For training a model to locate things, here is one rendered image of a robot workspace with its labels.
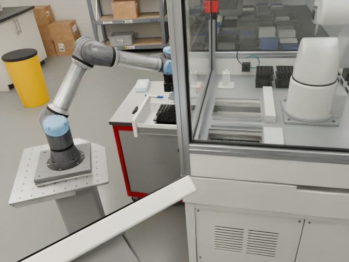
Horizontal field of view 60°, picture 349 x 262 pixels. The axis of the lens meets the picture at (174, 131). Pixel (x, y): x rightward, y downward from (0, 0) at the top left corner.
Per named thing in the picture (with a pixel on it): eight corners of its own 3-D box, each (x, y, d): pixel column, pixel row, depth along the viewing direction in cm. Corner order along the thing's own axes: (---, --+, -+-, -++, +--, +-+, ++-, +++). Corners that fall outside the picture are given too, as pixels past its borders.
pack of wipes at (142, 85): (147, 92, 221) (146, 87, 219) (134, 92, 223) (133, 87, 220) (150, 83, 234) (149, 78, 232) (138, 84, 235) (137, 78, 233)
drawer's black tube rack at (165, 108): (154, 130, 163) (152, 119, 160) (162, 114, 178) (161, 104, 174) (195, 132, 159) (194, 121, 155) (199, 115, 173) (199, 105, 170)
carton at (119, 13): (113, 20, 512) (110, 2, 496) (118, 15, 538) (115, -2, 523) (136, 18, 507) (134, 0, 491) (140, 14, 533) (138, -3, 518)
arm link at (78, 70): (38, 134, 150) (88, 35, 143) (34, 122, 161) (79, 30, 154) (61, 141, 157) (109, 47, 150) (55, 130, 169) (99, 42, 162)
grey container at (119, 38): (109, 46, 537) (108, 36, 528) (114, 41, 562) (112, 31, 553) (132, 45, 533) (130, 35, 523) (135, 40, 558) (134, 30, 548)
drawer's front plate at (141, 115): (134, 137, 162) (131, 120, 156) (149, 110, 185) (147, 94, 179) (137, 138, 161) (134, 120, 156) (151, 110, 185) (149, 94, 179)
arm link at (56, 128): (51, 153, 144) (43, 128, 138) (46, 141, 155) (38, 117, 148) (76, 144, 149) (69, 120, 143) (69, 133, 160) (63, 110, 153)
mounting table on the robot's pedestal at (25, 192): (17, 221, 141) (8, 204, 135) (30, 164, 178) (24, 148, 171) (113, 199, 149) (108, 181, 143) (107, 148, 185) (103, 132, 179)
